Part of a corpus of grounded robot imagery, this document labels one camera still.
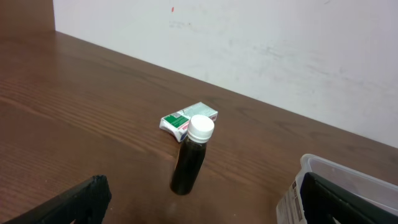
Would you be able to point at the dark bottle white cap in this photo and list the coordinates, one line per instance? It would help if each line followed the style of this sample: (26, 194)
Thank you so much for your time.
(191, 154)

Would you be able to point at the white green medicine box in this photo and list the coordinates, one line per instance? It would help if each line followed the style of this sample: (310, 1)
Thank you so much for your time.
(176, 123)

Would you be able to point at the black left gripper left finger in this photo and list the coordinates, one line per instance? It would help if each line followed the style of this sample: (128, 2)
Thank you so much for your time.
(84, 203)

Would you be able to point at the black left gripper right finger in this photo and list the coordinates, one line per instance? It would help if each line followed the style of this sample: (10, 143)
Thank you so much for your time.
(325, 202)

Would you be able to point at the clear plastic container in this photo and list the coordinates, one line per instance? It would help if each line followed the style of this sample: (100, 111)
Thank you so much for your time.
(382, 194)

